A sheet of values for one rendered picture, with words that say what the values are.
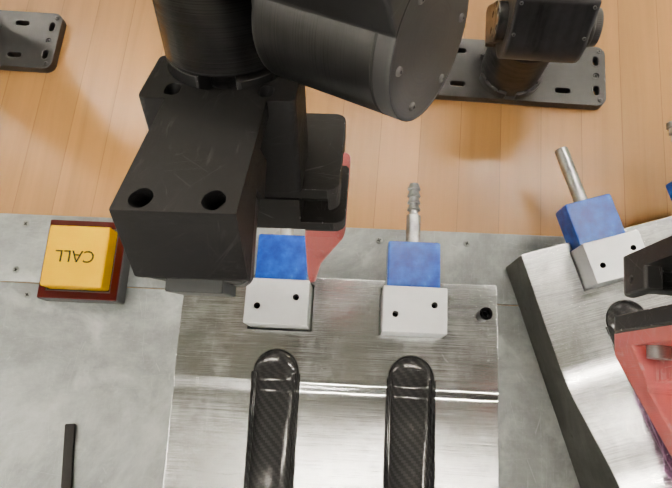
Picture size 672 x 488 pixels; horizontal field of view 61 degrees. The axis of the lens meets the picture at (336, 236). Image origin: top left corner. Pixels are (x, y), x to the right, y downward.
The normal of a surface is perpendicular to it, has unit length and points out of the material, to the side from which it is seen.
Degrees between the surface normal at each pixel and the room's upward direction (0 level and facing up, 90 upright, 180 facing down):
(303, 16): 45
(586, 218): 0
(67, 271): 0
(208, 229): 60
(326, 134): 30
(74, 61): 0
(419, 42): 74
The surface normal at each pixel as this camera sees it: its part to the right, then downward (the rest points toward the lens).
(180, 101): -0.01, -0.71
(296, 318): -0.04, -0.25
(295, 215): -0.07, 0.71
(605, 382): -0.11, -0.55
